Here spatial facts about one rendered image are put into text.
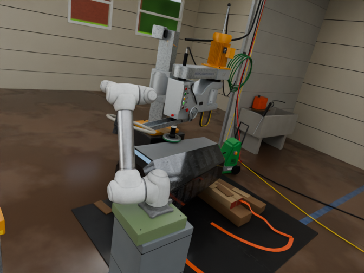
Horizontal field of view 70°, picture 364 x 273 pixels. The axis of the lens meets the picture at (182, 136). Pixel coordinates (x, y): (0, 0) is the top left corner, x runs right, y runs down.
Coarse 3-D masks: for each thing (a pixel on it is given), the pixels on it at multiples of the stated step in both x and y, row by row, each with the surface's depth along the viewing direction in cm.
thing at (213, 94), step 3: (210, 90) 332; (213, 90) 332; (216, 90) 334; (210, 93) 333; (213, 93) 334; (216, 93) 336; (210, 96) 335; (213, 96) 336; (216, 96) 339; (207, 99) 337; (210, 99) 336; (213, 99) 337; (216, 99) 343; (207, 102) 339; (210, 102) 338; (213, 102) 340
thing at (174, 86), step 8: (168, 80) 284; (176, 80) 278; (168, 88) 286; (176, 88) 280; (192, 88) 288; (168, 96) 288; (176, 96) 282; (168, 104) 290; (176, 104) 284; (168, 112) 292; (176, 112) 286; (184, 112) 292
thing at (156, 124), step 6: (156, 120) 284; (162, 120) 292; (168, 120) 301; (174, 120) 293; (180, 120) 300; (186, 120) 310; (150, 126) 276; (156, 126) 269; (162, 126) 278; (168, 126) 286
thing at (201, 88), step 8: (200, 80) 326; (208, 80) 327; (200, 88) 315; (208, 88) 316; (216, 88) 333; (192, 96) 295; (200, 96) 309; (208, 96) 322; (192, 104) 301; (200, 104) 314; (208, 104) 334; (216, 104) 348
